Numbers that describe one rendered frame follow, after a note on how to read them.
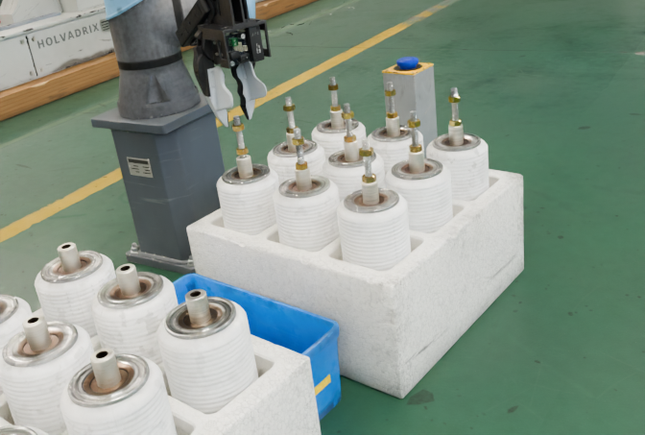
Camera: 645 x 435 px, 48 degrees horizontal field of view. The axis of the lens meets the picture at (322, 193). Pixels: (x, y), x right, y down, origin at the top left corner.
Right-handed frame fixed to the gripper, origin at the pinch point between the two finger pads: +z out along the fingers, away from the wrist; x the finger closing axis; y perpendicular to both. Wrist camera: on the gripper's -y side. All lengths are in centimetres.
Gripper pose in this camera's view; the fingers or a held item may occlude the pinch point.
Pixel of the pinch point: (233, 113)
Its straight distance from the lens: 111.3
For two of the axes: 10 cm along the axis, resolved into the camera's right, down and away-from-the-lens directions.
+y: 6.2, 2.5, -7.5
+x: 7.8, -3.3, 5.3
